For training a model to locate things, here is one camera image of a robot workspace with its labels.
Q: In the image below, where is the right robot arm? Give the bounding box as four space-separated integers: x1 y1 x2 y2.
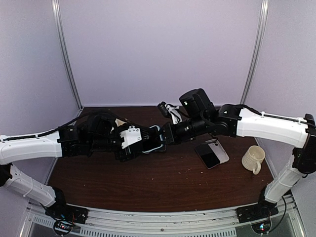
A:
158 88 316 218

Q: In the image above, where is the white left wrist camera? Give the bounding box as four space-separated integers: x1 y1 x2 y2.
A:
119 125 142 149

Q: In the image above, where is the beige saucer plate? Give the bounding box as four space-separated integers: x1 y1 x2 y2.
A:
115 118 126 126

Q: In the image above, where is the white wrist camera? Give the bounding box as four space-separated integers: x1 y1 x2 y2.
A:
119 125 142 149
157 101 183 124

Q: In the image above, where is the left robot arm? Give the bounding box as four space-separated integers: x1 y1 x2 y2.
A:
0 111 164 220

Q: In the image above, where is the front aluminium rail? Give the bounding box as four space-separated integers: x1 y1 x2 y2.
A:
21 194 306 237

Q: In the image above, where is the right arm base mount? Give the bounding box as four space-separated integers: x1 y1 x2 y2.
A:
236 204 278 224

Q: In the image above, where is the left aluminium frame post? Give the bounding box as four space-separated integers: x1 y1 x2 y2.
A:
51 0 83 110

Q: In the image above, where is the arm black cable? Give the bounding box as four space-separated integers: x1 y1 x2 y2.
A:
237 104 309 123
0 112 139 143

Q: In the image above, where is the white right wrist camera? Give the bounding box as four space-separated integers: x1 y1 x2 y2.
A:
157 101 183 124

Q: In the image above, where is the right round status board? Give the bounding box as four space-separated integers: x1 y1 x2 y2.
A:
251 220 272 235

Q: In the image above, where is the left round status board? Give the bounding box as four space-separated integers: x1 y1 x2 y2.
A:
53 220 74 235

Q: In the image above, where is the round status board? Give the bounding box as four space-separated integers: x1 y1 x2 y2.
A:
53 220 74 235
251 220 272 235

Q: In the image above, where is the white phone case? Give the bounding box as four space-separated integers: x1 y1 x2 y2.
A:
206 139 230 164

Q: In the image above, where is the purple phone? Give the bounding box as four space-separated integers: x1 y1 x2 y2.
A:
195 143 220 169

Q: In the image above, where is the right aluminium frame post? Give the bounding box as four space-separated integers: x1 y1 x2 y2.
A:
240 0 270 104

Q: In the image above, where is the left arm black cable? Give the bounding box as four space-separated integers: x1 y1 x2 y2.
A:
0 112 139 143

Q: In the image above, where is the aluminium frame post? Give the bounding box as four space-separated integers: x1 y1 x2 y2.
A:
51 0 83 110
240 0 270 104

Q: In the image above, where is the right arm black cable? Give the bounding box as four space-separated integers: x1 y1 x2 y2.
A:
237 104 309 123

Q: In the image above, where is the cream ribbed mug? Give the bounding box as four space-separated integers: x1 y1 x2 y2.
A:
241 145 266 175

